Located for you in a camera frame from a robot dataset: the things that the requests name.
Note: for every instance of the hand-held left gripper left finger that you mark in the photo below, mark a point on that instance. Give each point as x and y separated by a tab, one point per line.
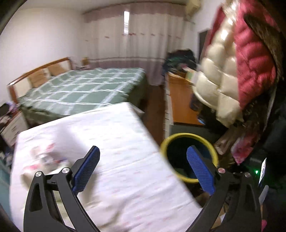
87	169

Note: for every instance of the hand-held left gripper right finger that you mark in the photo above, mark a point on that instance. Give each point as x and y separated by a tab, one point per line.
200	169

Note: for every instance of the yellow rimmed trash bin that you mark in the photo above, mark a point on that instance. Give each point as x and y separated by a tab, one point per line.
166	145

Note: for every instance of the white dotted tablecloth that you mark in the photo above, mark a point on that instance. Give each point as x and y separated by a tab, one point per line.
125	142

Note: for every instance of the bed with green plaid blanket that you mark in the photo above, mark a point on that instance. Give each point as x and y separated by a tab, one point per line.
89	89

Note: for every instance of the white nightstand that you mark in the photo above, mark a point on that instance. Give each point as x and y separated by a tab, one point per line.
13	127

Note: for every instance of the green and white box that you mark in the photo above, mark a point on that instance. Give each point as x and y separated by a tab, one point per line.
191	73

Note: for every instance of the brown pillow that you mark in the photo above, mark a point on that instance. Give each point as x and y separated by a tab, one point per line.
57	69
36	78

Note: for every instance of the small yellow box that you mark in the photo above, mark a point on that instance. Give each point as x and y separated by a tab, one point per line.
85	62

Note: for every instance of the wooden headboard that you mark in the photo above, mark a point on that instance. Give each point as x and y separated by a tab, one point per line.
20	82

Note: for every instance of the pile of dark clothes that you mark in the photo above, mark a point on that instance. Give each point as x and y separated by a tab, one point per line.
181	58

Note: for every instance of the red puffer jacket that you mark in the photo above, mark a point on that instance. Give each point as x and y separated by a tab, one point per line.
252	55

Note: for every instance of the black television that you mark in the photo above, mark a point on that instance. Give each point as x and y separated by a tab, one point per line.
202	42

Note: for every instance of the beige and pink curtain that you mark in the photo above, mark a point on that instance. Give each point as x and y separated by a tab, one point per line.
138	44

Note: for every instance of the wall air conditioner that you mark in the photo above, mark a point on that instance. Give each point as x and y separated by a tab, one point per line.
192	6

